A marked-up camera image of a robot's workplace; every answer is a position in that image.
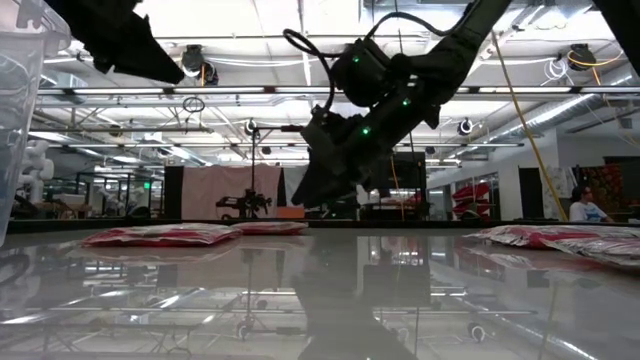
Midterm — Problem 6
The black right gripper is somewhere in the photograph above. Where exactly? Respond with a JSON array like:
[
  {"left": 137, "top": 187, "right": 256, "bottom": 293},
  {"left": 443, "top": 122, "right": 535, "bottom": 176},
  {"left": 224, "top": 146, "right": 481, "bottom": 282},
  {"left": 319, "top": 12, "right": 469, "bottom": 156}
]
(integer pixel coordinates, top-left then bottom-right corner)
[{"left": 291, "top": 107, "right": 401, "bottom": 208}]

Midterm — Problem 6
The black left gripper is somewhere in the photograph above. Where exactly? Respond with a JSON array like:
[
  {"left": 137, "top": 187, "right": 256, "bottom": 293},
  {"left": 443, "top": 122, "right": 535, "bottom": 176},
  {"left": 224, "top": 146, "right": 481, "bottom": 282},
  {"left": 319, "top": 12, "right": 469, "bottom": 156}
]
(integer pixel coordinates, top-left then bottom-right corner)
[{"left": 44, "top": 0, "right": 186, "bottom": 85}]

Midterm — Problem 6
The grey curtain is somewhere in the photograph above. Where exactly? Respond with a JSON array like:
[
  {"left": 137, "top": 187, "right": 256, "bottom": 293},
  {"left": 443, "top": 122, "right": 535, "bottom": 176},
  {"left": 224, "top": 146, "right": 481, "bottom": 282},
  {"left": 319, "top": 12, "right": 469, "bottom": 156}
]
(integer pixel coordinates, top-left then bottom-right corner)
[{"left": 282, "top": 166, "right": 310, "bottom": 209}]

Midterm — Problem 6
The black cart under monitor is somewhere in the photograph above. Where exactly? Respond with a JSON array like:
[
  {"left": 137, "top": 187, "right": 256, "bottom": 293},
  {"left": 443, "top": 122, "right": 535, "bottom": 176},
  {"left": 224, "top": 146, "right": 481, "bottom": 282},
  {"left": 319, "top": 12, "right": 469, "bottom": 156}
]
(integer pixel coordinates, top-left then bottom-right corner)
[{"left": 362, "top": 192, "right": 432, "bottom": 222}]

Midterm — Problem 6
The black monitor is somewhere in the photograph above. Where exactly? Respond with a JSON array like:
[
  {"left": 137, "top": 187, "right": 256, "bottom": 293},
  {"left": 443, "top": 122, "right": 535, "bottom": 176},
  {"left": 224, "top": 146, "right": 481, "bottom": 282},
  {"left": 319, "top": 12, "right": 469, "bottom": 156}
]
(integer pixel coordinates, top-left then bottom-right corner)
[{"left": 372, "top": 151, "right": 428, "bottom": 191}]

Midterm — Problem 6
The pink curtain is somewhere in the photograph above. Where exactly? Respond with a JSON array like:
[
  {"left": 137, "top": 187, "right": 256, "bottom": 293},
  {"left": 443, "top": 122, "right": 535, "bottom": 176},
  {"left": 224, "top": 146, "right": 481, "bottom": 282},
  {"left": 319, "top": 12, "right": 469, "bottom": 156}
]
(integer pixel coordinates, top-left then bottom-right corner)
[{"left": 181, "top": 164, "right": 284, "bottom": 220}]

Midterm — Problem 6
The clear plastic bin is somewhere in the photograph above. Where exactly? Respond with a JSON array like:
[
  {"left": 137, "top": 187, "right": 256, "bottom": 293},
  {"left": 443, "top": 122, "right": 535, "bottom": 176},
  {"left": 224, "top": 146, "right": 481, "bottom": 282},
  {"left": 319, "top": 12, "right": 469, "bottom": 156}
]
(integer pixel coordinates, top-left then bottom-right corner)
[{"left": 0, "top": 0, "right": 72, "bottom": 247}]

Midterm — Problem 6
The black partition panel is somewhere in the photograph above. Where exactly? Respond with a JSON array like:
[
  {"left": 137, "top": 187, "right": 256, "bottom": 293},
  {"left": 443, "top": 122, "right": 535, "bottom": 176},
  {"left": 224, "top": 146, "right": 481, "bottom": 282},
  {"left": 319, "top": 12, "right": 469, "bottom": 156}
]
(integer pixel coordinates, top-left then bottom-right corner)
[{"left": 163, "top": 165, "right": 185, "bottom": 220}]

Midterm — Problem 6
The red storage bin rack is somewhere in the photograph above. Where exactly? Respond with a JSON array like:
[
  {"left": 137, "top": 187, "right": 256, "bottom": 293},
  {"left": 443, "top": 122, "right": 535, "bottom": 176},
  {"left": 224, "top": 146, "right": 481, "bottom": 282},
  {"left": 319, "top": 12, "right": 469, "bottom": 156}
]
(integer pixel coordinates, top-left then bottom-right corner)
[{"left": 451, "top": 182, "right": 492, "bottom": 222}]

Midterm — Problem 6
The black door panel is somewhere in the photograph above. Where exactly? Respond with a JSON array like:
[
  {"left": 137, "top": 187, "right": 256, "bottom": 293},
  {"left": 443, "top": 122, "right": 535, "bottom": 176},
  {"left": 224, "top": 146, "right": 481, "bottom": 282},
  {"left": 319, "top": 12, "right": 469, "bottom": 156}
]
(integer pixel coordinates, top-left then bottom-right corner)
[{"left": 518, "top": 167, "right": 544, "bottom": 220}]

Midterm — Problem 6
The white patterned cloth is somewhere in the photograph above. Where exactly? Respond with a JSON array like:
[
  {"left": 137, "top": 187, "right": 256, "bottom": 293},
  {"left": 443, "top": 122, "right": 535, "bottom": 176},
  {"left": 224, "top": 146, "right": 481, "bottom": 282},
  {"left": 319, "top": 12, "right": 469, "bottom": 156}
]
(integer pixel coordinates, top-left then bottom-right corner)
[{"left": 539, "top": 166, "right": 580, "bottom": 216}]

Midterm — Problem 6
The person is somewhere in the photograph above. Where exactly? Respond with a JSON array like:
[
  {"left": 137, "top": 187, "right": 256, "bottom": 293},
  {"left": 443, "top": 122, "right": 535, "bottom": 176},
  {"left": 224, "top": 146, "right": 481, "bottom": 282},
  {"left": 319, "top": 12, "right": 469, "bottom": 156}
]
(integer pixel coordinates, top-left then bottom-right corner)
[{"left": 568, "top": 185, "right": 615, "bottom": 224}]

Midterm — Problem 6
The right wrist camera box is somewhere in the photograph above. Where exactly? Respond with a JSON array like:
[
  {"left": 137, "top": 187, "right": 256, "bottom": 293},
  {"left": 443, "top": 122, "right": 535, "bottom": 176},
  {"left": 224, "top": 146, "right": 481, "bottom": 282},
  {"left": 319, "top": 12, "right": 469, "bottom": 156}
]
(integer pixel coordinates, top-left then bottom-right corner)
[{"left": 310, "top": 105, "right": 365, "bottom": 134}]

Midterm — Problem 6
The thin yellow cable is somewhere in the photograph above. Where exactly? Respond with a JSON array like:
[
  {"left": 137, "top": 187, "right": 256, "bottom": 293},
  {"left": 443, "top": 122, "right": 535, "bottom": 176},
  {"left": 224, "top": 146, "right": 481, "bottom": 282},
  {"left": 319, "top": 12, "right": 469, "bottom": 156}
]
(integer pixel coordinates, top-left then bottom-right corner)
[{"left": 388, "top": 154, "right": 407, "bottom": 222}]

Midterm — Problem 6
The black framed glass enclosure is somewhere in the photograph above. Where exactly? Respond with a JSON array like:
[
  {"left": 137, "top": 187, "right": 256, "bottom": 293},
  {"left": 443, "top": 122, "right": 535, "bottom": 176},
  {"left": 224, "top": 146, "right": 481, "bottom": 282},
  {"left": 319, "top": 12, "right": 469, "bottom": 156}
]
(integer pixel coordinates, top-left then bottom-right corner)
[{"left": 74, "top": 172, "right": 165, "bottom": 220}]

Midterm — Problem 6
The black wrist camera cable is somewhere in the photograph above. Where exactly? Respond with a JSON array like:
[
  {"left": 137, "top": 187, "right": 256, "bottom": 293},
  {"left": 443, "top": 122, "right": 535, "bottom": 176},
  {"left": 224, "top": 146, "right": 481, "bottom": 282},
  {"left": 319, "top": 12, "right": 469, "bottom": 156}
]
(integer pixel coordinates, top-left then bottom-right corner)
[{"left": 282, "top": 28, "right": 337, "bottom": 115}]

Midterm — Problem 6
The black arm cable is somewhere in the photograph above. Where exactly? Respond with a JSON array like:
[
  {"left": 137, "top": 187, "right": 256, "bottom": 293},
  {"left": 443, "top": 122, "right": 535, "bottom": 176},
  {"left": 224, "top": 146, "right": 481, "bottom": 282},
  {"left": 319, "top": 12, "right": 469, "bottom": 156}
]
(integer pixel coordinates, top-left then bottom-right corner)
[{"left": 367, "top": 10, "right": 454, "bottom": 39}]

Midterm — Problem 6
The thick yellow cable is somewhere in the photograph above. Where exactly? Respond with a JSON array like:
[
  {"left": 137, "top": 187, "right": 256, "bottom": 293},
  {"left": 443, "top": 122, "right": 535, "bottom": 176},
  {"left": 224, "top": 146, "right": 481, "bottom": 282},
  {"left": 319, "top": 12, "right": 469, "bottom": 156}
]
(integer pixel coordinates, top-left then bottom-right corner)
[{"left": 492, "top": 32, "right": 570, "bottom": 223}]

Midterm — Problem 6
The silver ventilation duct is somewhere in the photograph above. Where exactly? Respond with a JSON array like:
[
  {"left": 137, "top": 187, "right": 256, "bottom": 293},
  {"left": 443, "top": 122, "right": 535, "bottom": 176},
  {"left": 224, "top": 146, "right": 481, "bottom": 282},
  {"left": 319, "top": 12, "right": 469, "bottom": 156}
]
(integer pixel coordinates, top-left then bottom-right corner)
[{"left": 482, "top": 59, "right": 640, "bottom": 147}]

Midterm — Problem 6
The colourful wall hanging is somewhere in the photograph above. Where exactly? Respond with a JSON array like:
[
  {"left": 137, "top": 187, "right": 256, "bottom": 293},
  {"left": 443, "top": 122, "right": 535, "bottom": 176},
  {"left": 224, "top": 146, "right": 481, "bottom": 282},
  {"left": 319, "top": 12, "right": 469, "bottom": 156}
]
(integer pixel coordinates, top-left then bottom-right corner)
[{"left": 578, "top": 163, "right": 625, "bottom": 211}]

